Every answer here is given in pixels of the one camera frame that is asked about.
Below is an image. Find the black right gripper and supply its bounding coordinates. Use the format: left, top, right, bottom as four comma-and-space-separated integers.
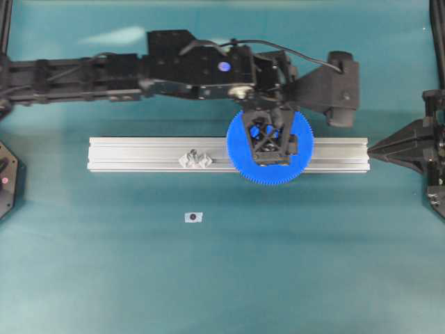
368, 90, 444, 218

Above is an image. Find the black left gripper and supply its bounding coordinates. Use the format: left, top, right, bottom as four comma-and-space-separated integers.
137, 30, 298, 166

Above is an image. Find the large blue plastic gear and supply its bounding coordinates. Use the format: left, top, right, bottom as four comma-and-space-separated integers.
226, 111, 315, 186

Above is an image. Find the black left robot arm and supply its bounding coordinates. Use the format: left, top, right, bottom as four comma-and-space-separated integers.
1, 30, 298, 166

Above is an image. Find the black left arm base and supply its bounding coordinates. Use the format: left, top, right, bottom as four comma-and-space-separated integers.
1, 141, 27, 225

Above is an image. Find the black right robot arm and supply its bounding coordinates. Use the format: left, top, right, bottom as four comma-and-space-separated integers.
367, 1, 444, 218

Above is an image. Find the white sticker with black dot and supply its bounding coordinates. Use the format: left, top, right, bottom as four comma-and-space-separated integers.
184, 212, 204, 223

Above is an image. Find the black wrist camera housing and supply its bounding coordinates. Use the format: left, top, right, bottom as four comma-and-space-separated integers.
284, 51, 359, 128

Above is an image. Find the white bracket at left shaft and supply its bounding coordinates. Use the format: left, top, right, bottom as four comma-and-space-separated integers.
178, 151, 213, 169

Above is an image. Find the black camera cable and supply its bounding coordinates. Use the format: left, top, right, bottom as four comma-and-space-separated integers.
178, 38, 343, 74

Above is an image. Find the silver aluminium extrusion rail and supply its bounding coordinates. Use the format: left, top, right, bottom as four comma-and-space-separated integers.
87, 137, 371, 173

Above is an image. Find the black left frame post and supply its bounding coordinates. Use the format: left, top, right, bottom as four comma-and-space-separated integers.
0, 0, 13, 54

